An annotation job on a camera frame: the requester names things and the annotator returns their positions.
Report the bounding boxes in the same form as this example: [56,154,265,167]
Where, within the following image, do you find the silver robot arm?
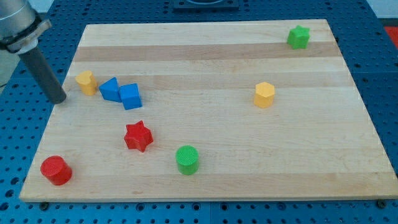
[1,0,52,55]

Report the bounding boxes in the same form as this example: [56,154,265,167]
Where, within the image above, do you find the yellow hexagon block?
[254,82,275,108]

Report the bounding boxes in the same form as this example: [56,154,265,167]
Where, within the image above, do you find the blue cube block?
[119,83,142,110]

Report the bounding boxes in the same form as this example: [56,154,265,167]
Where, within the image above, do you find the yellow heart block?
[75,70,98,96]

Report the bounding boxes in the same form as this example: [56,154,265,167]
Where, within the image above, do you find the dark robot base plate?
[171,0,239,10]

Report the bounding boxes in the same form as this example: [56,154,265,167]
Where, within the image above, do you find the green cylinder block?
[175,145,199,175]

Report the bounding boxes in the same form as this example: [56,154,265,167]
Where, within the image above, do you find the red cylinder block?
[40,156,73,185]

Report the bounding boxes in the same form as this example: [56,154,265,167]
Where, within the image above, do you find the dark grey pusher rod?
[19,47,67,105]

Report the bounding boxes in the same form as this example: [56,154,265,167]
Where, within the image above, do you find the red star block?
[124,120,154,152]

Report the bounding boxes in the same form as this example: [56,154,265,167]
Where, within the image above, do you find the green star block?
[287,26,310,50]

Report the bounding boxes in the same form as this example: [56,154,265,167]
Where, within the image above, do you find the blue triangle block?
[99,77,121,103]

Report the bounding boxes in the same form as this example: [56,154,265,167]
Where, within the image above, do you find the wooden board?
[20,19,397,203]

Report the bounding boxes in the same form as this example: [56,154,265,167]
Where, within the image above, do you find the red object at edge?
[384,26,398,48]

